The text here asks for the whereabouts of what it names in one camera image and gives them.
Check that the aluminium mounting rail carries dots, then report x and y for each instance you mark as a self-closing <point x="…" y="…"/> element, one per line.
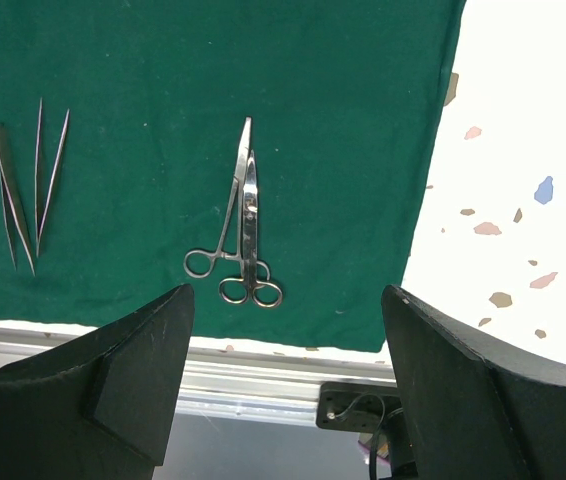
<point x="244" y="381"/>

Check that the dark green surgical cloth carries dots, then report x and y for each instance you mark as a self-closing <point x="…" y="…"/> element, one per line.
<point x="124" y="119"/>

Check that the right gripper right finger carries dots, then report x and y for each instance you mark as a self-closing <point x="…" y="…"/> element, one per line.
<point x="476" y="407"/>

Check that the steel scissors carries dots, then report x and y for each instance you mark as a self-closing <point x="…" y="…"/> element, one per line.
<point x="255" y="276"/>

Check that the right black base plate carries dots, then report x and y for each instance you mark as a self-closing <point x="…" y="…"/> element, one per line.
<point x="354" y="407"/>

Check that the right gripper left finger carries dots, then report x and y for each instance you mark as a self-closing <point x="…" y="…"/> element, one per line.
<point x="100" y="406"/>

